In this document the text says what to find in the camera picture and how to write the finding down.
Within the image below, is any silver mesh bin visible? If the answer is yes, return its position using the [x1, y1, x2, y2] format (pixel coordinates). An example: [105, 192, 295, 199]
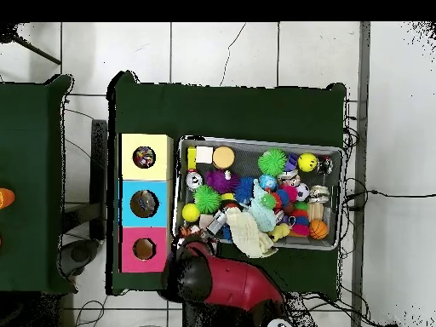
[172, 135, 345, 251]

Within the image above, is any purple spiky monster toy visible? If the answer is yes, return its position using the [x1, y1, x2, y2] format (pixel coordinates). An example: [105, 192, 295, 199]
[204, 169, 241, 194]

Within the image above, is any green spiky rubber ball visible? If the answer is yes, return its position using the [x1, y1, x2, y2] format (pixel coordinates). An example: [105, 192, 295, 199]
[193, 184, 222, 215]
[257, 148, 288, 177]

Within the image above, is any orange foam disc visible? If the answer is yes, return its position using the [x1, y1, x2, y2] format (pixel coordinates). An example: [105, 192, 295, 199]
[212, 146, 236, 170]

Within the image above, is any pale wooden cube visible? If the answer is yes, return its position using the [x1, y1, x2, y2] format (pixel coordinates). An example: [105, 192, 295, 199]
[195, 146, 215, 164]

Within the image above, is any yellow tennis ball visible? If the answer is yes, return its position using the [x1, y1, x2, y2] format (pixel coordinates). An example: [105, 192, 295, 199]
[181, 203, 201, 223]

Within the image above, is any light blue cloth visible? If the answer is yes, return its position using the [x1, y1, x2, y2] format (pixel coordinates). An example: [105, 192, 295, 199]
[248, 179, 278, 232]

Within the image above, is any cream waffle cloth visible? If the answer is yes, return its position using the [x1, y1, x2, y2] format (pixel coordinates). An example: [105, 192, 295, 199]
[225, 206, 278, 259]

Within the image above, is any yellow smiley ball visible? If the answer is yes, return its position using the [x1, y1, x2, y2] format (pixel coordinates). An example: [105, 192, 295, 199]
[297, 152, 318, 173]

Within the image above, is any orange object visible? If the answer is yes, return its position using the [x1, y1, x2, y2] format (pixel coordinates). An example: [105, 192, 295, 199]
[0, 187, 17, 209]

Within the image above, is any black tripod leg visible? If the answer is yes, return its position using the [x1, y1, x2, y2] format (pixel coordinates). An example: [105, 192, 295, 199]
[0, 23, 63, 66]

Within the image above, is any black cable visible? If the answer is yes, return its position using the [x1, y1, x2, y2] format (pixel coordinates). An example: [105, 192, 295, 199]
[299, 291, 399, 327]
[341, 176, 436, 212]

